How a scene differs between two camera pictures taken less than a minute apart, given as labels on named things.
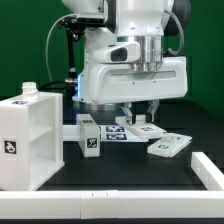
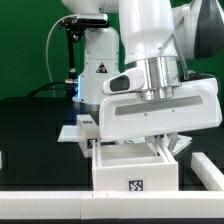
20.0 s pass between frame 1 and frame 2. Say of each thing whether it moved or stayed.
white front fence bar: stayed
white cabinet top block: stayed
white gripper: moved
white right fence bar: stayed
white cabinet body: moved
